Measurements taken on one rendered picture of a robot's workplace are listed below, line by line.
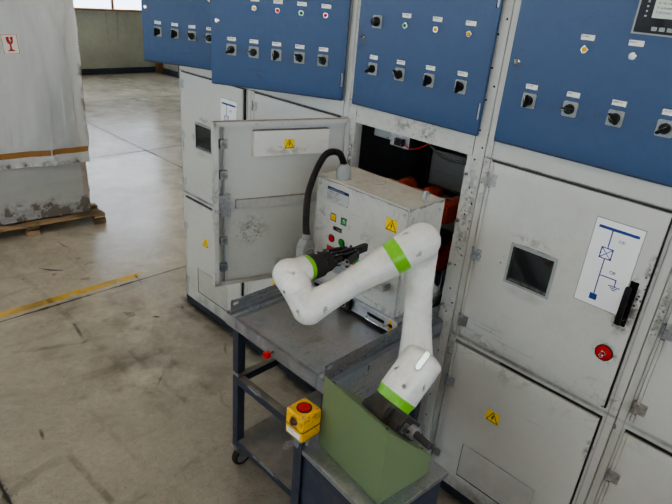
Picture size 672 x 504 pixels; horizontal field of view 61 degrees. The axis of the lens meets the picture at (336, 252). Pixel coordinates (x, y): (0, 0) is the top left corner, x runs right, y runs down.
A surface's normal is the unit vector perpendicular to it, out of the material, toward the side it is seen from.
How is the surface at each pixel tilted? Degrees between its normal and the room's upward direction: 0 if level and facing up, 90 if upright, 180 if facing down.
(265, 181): 90
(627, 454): 90
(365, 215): 90
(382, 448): 90
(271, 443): 0
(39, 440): 0
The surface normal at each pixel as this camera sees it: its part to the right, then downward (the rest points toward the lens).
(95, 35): 0.71, 0.35
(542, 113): -0.70, 0.25
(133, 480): 0.08, -0.90
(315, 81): -0.27, 0.39
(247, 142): 0.46, 0.41
